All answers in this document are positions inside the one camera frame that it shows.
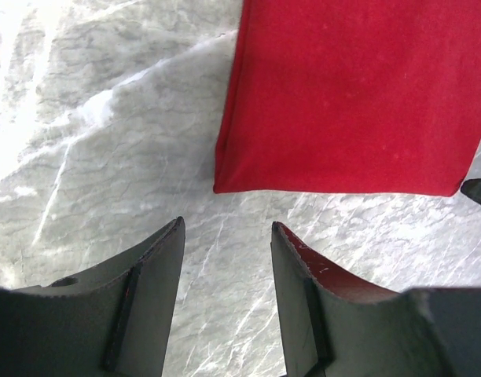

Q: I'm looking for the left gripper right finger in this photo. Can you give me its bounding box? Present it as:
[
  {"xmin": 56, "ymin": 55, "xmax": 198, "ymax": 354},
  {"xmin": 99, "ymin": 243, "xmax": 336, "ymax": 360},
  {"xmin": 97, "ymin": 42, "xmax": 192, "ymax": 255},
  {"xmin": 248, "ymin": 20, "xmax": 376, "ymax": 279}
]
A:
[{"xmin": 270, "ymin": 222, "xmax": 481, "ymax": 376}]

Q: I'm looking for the red t shirt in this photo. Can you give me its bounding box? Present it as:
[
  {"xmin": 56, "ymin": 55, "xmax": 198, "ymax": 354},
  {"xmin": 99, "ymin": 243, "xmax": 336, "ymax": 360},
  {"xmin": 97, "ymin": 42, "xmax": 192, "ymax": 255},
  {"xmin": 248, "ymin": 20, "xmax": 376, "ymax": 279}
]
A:
[{"xmin": 213, "ymin": 1, "xmax": 481, "ymax": 196}]

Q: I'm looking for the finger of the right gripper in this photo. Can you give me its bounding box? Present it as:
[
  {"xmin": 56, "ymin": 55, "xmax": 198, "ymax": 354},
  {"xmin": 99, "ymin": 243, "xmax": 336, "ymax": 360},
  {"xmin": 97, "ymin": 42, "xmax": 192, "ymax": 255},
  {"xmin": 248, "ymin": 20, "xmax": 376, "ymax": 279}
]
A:
[{"xmin": 461, "ymin": 178, "xmax": 481, "ymax": 206}]

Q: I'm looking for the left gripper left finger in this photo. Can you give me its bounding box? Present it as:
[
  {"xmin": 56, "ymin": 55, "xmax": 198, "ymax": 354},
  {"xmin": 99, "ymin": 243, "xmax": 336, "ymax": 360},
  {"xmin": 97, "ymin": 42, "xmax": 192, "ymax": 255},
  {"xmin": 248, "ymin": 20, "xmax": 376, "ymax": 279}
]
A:
[{"xmin": 0, "ymin": 218, "xmax": 185, "ymax": 376}]

